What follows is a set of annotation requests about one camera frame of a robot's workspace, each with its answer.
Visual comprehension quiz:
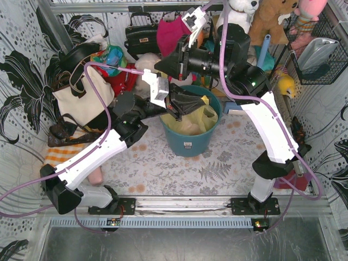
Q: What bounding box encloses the yellow trash bag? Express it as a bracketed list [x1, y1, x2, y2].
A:
[160, 95, 219, 135]

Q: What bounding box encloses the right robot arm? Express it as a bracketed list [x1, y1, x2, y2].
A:
[154, 23, 299, 215]

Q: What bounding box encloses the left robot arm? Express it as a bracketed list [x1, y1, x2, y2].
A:
[40, 84, 209, 215]

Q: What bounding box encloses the magenta fuzzy bag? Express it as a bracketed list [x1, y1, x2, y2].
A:
[157, 15, 191, 57]

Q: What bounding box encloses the teal trash bin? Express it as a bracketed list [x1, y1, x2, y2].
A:
[160, 86, 222, 157]

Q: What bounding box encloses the colorful patterned bag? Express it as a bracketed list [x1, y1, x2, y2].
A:
[90, 45, 127, 78]

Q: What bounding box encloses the cream canvas tote bag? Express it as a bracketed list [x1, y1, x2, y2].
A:
[52, 65, 115, 123]

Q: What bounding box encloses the brown patterned bag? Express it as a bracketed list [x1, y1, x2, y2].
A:
[47, 114, 108, 147]

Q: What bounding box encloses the white lamb plush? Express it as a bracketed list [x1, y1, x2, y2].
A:
[134, 53, 161, 98]

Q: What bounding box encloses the black leather handbag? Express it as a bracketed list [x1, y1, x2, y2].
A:
[124, 12, 160, 60]

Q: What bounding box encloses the black shelf rack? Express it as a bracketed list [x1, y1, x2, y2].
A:
[205, 15, 294, 107]

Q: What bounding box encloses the red cloth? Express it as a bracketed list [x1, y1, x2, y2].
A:
[94, 66, 139, 97]

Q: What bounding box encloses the white husky plush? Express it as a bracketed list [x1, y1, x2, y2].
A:
[216, 0, 259, 34]

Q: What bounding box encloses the teal folded cloth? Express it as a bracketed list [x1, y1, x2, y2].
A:
[203, 40, 275, 72]

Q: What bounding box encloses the brown dog plush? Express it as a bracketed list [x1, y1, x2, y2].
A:
[248, 0, 299, 46]

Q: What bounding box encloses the yellow duck plush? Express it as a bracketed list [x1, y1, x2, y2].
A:
[275, 66, 296, 98]

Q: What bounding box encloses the pink cylinder toy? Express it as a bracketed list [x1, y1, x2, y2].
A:
[88, 166, 103, 186]

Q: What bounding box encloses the orange checkered towel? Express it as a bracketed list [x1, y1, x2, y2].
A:
[43, 145, 84, 167]

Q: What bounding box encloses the pink plush toy top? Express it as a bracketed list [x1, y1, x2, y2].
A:
[294, 0, 327, 32]

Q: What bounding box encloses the silver pouch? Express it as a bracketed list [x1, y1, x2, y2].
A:
[297, 38, 339, 71]

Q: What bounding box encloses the purple orange toy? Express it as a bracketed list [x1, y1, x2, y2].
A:
[274, 170, 312, 191]

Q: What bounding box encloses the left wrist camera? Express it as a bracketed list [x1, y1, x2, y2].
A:
[141, 69, 169, 108]

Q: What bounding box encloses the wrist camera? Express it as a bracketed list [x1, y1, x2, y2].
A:
[141, 69, 169, 108]
[182, 7, 207, 48]

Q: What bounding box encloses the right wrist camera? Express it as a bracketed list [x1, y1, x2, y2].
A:
[182, 7, 207, 48]

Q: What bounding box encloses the black wire basket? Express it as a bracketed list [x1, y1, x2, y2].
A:
[284, 13, 347, 85]

